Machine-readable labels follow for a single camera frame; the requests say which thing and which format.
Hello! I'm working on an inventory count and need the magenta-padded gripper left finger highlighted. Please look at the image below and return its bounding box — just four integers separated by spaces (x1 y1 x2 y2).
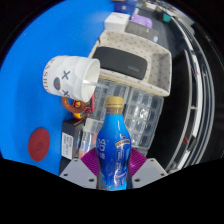
59 146 100 190

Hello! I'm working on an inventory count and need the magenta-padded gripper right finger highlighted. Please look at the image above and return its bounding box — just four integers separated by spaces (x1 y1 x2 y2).
127 146 169 190

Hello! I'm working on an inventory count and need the blue drink bottle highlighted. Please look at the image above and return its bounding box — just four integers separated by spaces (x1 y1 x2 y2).
95 96 133 192

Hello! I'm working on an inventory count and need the black box with white label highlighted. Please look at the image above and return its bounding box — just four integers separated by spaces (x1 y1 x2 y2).
60 118 84 161

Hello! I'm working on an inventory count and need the clear compartment organizer box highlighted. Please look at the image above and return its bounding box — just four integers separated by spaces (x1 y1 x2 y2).
79 119 101 158

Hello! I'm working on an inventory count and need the flat round red coaster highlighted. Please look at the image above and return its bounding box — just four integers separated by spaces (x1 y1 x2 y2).
27 127 51 163

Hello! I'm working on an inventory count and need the thin metal straw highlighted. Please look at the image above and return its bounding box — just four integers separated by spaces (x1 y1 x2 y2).
82 79 109 88

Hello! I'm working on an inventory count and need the white mug with face print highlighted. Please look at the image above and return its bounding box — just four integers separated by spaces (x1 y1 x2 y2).
42 55 102 103

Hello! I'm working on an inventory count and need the beige perforated plastic tray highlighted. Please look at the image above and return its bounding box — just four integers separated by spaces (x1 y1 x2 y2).
88 29 174 98

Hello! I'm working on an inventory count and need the black oblong speaker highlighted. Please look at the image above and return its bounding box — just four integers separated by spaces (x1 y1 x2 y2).
92 46 149 81

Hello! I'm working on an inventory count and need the dark grey box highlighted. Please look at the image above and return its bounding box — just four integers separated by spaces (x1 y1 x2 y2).
124 20 160 44

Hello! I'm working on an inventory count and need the purple container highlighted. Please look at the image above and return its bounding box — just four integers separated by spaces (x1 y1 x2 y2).
129 13 154 29

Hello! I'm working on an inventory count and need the small white box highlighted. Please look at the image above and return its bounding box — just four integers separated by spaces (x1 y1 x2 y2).
103 12 130 33

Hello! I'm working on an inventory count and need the blue box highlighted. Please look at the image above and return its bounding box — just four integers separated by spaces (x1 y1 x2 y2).
116 2 137 15

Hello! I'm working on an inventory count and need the dark wall shelf unit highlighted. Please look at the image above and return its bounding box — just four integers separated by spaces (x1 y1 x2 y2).
164 9 218 174

